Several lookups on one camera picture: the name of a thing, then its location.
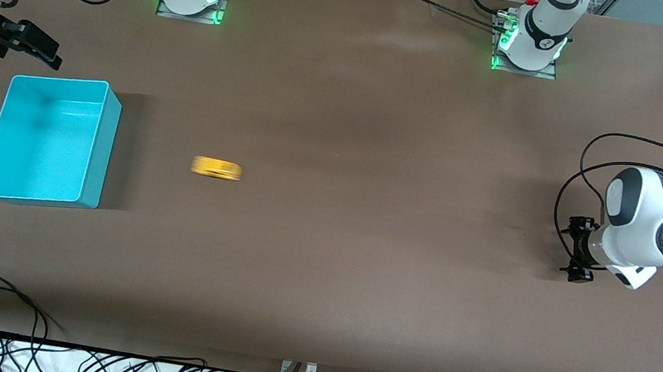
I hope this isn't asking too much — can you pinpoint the yellow beetle toy car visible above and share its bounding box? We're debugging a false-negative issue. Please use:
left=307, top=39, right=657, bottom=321
left=189, top=155, right=244, bottom=183

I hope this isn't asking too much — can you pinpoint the turquoise plastic bin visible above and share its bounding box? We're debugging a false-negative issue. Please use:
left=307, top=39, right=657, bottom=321
left=0, top=66, right=126, bottom=217

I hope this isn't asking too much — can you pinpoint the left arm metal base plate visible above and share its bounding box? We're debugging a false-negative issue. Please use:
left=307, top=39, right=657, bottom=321
left=485, top=11, right=565, bottom=80

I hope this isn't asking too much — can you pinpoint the left arm base black cable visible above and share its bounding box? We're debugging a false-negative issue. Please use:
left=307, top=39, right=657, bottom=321
left=404, top=0, right=515, bottom=34

